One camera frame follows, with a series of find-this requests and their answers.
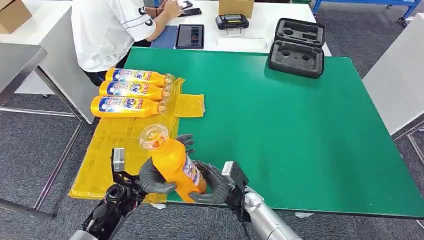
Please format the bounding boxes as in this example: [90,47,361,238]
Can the grey side table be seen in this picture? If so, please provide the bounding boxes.
[0,42,91,221]

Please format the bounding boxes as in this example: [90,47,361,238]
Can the black tablet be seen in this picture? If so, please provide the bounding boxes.
[175,24,205,50]

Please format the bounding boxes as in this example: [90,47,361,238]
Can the yellow plastic sheet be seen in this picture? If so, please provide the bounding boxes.
[68,76,206,204]

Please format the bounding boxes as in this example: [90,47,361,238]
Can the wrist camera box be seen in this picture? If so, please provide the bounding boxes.
[221,161,250,190]
[111,148,126,173]

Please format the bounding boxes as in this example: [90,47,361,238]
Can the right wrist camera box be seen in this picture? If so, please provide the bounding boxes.
[221,161,250,190]

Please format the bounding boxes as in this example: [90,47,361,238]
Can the white side table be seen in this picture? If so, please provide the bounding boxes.
[361,12,424,136]

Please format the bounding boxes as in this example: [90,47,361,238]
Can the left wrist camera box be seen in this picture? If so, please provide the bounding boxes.
[111,148,126,173]

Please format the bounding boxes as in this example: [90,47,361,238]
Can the white rectangular tray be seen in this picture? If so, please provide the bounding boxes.
[214,35,269,52]

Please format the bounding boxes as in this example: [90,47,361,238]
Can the cardboard box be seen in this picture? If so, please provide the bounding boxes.
[0,0,33,35]
[218,0,255,19]

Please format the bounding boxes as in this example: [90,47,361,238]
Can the black foam-lined case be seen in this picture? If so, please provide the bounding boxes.
[268,17,327,80]

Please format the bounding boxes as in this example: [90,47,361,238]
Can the black handheld device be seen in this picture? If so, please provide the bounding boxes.
[215,13,250,36]

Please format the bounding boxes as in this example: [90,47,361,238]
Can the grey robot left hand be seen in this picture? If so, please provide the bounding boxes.
[138,133,196,195]

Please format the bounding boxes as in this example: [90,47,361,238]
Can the blue metal cart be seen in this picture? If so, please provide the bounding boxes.
[311,0,423,27]

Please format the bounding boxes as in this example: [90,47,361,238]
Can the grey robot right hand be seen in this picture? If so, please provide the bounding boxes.
[189,159,233,205]

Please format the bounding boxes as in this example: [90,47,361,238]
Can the orange detergent bottle clear cap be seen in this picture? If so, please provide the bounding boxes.
[90,95,168,119]
[139,123,208,204]
[98,80,172,102]
[105,67,175,88]

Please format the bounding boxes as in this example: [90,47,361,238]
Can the blue folder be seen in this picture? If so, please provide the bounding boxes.
[150,25,179,50]

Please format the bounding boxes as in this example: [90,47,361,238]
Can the person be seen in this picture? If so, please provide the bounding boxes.
[70,0,185,88]

